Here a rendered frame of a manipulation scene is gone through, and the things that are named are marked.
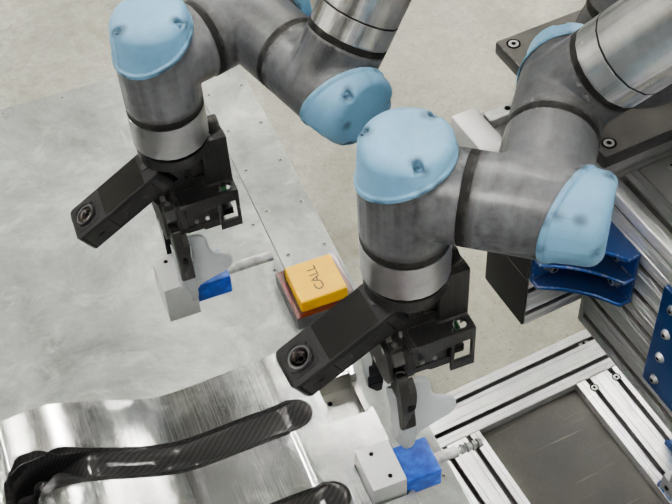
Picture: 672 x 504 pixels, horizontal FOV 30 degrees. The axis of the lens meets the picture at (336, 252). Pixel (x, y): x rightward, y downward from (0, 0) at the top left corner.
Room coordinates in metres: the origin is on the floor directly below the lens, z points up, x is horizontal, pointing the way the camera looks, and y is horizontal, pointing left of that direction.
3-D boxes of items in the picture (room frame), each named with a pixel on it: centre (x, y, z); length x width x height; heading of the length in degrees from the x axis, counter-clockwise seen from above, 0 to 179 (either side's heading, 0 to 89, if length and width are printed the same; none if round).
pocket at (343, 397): (0.76, 0.00, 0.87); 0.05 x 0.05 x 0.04; 19
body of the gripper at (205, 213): (0.90, 0.15, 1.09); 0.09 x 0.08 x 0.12; 109
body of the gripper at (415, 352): (0.66, -0.06, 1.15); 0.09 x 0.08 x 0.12; 109
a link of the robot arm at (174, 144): (0.90, 0.15, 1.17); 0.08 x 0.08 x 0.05
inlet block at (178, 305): (0.90, 0.13, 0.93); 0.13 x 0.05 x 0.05; 109
